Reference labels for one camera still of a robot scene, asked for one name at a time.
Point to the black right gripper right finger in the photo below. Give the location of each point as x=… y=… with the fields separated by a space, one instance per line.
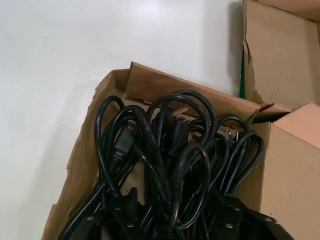
x=245 y=222

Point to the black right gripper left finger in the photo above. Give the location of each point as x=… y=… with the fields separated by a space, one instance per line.
x=117 y=220

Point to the open brown cardboard box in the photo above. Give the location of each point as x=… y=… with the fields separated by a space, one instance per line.
x=292 y=175
x=282 y=50

